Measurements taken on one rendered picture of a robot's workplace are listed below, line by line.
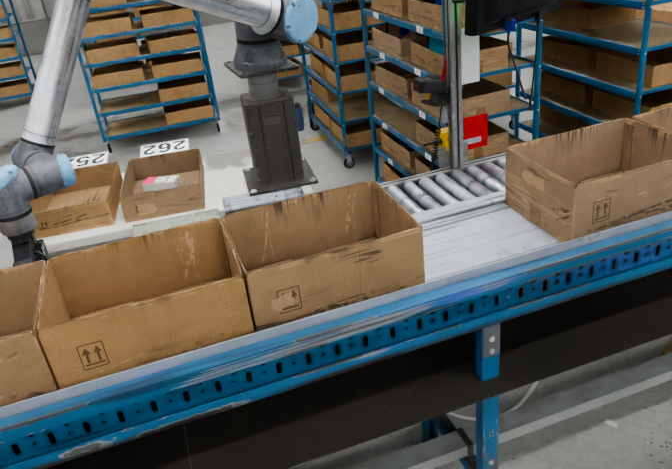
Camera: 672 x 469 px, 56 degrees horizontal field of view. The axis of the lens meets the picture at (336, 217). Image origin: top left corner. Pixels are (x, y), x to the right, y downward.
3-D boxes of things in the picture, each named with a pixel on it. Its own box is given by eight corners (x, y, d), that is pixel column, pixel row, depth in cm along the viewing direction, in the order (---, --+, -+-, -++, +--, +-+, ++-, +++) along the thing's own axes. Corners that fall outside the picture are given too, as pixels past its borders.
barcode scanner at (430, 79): (410, 104, 228) (412, 75, 224) (439, 102, 232) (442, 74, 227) (418, 108, 222) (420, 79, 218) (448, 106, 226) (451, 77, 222)
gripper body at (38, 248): (51, 256, 177) (37, 218, 171) (48, 271, 169) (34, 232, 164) (22, 263, 175) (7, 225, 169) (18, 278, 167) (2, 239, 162)
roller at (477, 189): (459, 178, 237) (459, 165, 235) (543, 236, 192) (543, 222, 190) (447, 181, 236) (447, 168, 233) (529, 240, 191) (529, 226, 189)
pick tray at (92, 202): (124, 183, 255) (118, 161, 251) (114, 224, 222) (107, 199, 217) (52, 196, 252) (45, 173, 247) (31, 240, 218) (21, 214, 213)
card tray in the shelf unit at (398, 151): (381, 146, 374) (379, 130, 370) (426, 135, 382) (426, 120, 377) (410, 169, 340) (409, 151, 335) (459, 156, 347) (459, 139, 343)
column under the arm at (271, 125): (242, 171, 253) (227, 92, 238) (305, 159, 257) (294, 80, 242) (249, 196, 230) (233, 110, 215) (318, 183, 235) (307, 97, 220)
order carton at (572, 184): (619, 172, 185) (625, 117, 178) (701, 210, 160) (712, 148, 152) (503, 203, 176) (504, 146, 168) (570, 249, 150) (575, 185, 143)
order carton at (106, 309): (233, 275, 157) (219, 215, 149) (258, 343, 132) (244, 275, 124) (69, 319, 147) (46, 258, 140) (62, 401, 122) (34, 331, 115)
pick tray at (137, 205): (204, 170, 259) (199, 147, 255) (205, 208, 225) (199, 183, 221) (135, 182, 256) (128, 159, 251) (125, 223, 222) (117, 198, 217)
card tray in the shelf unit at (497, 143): (415, 138, 324) (414, 120, 319) (468, 127, 330) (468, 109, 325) (450, 165, 289) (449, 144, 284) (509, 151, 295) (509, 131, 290)
